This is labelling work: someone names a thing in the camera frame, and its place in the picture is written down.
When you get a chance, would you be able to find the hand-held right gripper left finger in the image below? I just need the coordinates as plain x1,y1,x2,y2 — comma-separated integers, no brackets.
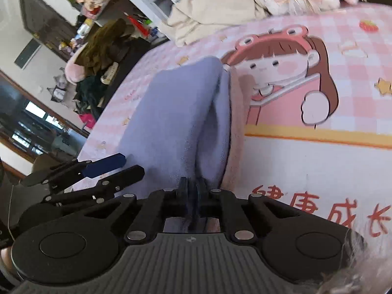
83,177,189,244

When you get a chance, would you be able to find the pile of dark clothes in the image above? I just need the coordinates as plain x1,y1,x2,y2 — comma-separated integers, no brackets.
73,73,108,121

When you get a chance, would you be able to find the fuzzy pale garment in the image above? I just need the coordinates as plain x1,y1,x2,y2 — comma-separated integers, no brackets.
318,230,392,294

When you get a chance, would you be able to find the olive green garment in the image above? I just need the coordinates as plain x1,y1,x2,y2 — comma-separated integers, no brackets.
75,18,135,75

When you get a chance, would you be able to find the pink plush cushion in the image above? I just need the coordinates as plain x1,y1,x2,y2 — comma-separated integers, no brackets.
64,44,90,85

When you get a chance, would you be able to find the dark wooden door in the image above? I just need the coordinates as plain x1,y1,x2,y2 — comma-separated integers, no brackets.
18,0,78,62

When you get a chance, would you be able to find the cream t-shirt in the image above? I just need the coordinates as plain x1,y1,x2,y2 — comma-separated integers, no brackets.
167,0,270,47

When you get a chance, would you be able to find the purple and brown sweater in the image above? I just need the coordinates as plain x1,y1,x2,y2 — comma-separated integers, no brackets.
118,56,246,233

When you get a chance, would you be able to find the pink checked bed sheet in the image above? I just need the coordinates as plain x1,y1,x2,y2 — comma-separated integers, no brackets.
78,3,392,294

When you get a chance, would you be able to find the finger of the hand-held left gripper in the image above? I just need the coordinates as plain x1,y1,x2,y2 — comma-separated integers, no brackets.
44,165,145,204
21,153,127,192

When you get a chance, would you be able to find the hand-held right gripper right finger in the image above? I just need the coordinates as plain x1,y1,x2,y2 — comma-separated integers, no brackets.
196,178,294,245

